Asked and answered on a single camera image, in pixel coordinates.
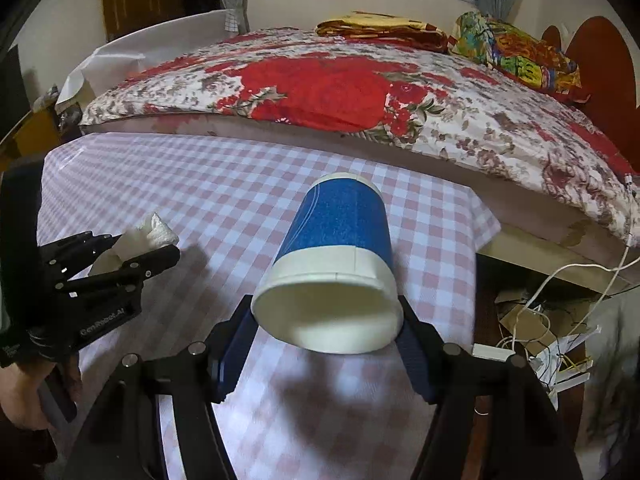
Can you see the red heart headboard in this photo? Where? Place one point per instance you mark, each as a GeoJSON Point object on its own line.
{"type": "Point", "coordinates": [607, 74]}

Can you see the yellow red folded blanket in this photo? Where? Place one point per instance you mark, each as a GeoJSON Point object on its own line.
{"type": "Point", "coordinates": [358, 25]}

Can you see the colourful patterned pillow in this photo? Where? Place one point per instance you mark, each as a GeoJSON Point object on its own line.
{"type": "Point", "coordinates": [521, 57]}

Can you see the white router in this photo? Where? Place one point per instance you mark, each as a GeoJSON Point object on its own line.
{"type": "Point", "coordinates": [557, 371]}

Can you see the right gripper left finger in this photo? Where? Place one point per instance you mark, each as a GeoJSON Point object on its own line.
{"type": "Point", "coordinates": [121, 437]}

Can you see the white bed footboard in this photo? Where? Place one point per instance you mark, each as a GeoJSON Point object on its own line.
{"type": "Point", "coordinates": [111, 64]}

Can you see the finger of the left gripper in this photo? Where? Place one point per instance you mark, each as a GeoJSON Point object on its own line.
{"type": "Point", "coordinates": [126, 280]}
{"type": "Point", "coordinates": [65, 258]}

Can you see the white power strip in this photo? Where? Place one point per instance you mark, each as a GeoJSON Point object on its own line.
{"type": "Point", "coordinates": [491, 353]}

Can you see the pink checkered tablecloth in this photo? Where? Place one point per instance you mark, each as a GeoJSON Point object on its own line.
{"type": "Point", "coordinates": [295, 414]}

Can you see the floral red bed quilt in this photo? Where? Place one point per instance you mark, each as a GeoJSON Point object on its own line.
{"type": "Point", "coordinates": [428, 103]}

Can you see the cardboard box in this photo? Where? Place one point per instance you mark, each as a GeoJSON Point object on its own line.
{"type": "Point", "coordinates": [541, 324]}

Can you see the white tissue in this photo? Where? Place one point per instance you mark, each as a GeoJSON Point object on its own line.
{"type": "Point", "coordinates": [151, 234]}

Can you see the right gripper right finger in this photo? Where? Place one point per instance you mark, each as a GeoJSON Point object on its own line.
{"type": "Point", "coordinates": [524, 435]}

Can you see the large blue white paper cup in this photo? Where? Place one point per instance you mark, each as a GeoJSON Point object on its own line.
{"type": "Point", "coordinates": [332, 288]}

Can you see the person's left hand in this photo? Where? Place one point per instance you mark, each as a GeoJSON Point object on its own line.
{"type": "Point", "coordinates": [20, 383]}

